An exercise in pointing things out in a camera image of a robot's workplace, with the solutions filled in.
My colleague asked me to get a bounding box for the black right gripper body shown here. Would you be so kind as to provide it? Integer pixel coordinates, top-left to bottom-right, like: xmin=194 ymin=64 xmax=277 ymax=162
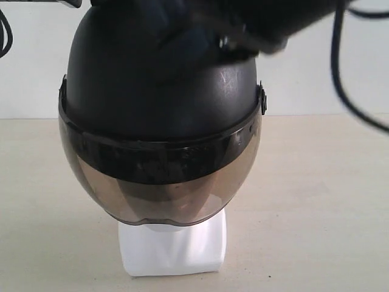
xmin=157 ymin=1 xmax=349 ymax=61

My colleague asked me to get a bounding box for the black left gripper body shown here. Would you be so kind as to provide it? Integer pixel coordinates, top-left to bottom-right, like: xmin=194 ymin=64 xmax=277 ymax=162
xmin=52 ymin=0 xmax=83 ymax=8

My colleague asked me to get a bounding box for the black helmet with tinted visor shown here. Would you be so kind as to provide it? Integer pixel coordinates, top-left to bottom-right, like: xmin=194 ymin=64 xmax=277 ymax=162
xmin=58 ymin=1 xmax=267 ymax=226

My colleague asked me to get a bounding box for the white mannequin head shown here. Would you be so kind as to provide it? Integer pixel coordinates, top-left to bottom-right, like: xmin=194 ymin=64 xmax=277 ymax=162
xmin=119 ymin=209 xmax=227 ymax=277

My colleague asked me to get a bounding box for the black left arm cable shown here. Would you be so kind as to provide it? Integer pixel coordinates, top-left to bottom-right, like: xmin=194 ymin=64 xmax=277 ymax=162
xmin=0 ymin=9 xmax=13 ymax=58

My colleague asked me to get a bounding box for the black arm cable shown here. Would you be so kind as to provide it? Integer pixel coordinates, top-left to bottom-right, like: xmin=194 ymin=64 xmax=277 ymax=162
xmin=0 ymin=9 xmax=13 ymax=58
xmin=330 ymin=0 xmax=389 ymax=134

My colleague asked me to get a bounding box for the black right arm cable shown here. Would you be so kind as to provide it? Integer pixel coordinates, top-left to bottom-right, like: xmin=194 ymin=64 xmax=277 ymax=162
xmin=330 ymin=0 xmax=389 ymax=134

